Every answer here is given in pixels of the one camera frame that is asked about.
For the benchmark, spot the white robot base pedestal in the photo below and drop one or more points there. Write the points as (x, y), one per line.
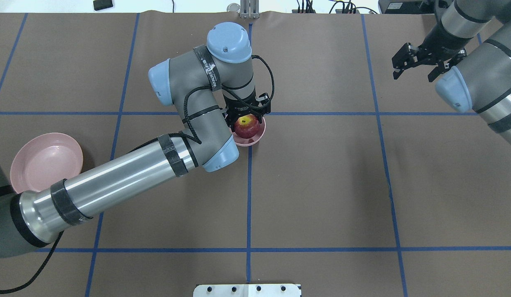
(248, 290)

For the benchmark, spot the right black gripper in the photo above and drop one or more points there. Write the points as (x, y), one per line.
(438, 44)

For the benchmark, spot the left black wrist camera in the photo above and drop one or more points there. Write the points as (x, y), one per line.
(264, 103)

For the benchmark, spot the pink bowl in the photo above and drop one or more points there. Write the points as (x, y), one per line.
(249, 142)

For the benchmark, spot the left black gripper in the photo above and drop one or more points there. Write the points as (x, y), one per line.
(239, 104)

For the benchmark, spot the pink plate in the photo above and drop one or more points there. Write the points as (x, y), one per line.
(45, 160)

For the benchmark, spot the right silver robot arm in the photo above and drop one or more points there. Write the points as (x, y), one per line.
(470, 49)

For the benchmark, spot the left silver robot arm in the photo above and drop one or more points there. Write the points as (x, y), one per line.
(211, 86)

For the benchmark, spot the small black square device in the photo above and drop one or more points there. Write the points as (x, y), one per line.
(99, 5)

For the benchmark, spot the red apple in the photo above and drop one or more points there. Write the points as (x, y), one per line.
(247, 126)

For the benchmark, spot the aluminium frame post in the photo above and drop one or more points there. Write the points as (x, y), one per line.
(249, 9)

